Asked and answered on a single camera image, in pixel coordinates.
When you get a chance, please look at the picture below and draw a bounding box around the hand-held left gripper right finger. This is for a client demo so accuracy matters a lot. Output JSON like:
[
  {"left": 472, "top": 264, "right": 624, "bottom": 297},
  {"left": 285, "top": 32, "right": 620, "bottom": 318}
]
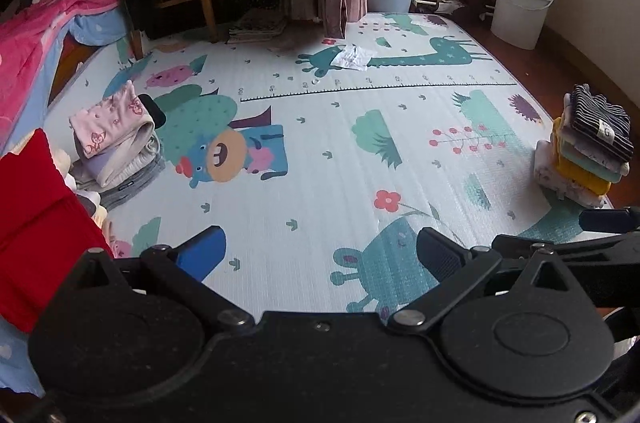
[{"left": 387, "top": 227, "right": 569, "bottom": 334}]

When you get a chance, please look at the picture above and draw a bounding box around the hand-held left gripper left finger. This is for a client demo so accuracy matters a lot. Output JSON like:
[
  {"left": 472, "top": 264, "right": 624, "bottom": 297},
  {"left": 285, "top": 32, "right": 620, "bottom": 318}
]
[{"left": 75, "top": 225, "right": 253, "bottom": 334}]

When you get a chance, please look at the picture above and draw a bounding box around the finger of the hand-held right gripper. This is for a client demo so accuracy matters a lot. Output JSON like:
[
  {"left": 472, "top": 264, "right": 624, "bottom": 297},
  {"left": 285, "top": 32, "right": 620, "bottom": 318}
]
[
  {"left": 580, "top": 209, "right": 640, "bottom": 234},
  {"left": 492, "top": 232, "right": 640, "bottom": 264}
]

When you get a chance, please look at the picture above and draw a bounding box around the black striped garment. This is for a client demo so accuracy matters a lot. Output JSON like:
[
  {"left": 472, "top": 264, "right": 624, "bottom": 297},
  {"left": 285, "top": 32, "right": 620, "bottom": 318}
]
[{"left": 564, "top": 84, "right": 634, "bottom": 164}]

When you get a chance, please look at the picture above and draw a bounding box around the pile of pastel folded clothes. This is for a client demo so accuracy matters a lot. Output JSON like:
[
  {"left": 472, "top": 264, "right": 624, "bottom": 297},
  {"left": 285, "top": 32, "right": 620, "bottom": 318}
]
[{"left": 69, "top": 80, "right": 166, "bottom": 210}]

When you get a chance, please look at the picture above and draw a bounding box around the pale pink folded garment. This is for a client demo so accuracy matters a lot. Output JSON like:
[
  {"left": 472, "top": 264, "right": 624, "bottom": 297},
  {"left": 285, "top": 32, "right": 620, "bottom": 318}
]
[{"left": 537, "top": 143, "right": 608, "bottom": 206}]

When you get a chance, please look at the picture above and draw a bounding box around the yellow folded garment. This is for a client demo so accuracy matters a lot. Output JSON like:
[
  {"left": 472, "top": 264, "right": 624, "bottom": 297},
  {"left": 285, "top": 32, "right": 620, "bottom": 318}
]
[{"left": 552, "top": 116, "right": 613, "bottom": 196}]

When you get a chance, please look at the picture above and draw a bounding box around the teal folded garment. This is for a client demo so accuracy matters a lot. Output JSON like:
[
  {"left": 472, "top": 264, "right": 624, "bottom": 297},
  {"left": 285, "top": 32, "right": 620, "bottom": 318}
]
[{"left": 556, "top": 138, "right": 623, "bottom": 184}]

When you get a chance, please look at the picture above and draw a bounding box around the white grey floral folded garment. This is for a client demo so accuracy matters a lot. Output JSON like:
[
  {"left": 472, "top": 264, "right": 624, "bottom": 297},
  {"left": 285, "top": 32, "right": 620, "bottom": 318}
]
[{"left": 560, "top": 126, "right": 631, "bottom": 176}]

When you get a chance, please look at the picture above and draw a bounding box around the printed animal play mat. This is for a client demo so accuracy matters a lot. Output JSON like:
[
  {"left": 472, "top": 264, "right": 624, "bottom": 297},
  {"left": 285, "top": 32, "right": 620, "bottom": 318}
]
[{"left": 42, "top": 12, "right": 616, "bottom": 316}]

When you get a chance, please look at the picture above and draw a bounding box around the black rolled cloth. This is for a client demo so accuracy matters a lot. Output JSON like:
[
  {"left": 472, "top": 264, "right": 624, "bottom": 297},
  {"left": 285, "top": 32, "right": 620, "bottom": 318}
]
[{"left": 137, "top": 93, "right": 167, "bottom": 130}]

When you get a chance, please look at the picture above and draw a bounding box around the red knitted garment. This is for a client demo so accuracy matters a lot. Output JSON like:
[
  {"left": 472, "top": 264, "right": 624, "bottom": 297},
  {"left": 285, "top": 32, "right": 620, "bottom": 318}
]
[{"left": 0, "top": 128, "right": 114, "bottom": 335}]

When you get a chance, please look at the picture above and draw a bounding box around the light blue cloth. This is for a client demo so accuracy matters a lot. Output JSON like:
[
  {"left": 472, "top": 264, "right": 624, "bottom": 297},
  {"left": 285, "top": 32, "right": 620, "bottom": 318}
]
[{"left": 0, "top": 313, "right": 46, "bottom": 399}]

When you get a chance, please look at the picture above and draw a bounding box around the white bucket with teal rim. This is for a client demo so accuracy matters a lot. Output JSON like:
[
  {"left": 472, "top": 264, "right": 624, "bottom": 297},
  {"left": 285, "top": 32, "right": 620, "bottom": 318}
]
[{"left": 490, "top": 0, "right": 562, "bottom": 50}]

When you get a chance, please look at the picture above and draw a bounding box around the stack of magazines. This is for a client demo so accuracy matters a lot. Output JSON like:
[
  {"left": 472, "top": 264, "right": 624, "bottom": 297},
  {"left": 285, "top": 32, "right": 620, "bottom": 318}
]
[{"left": 227, "top": 7, "right": 288, "bottom": 44}]

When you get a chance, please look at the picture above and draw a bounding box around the light blue printed pillow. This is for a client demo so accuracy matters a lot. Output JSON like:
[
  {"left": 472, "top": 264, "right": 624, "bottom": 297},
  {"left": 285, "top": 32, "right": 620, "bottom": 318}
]
[{"left": 67, "top": 6, "right": 128, "bottom": 46}]

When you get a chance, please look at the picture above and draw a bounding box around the pink blanket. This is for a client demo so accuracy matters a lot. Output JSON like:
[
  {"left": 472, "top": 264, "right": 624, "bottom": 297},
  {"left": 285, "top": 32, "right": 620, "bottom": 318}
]
[{"left": 0, "top": 0, "right": 121, "bottom": 154}]

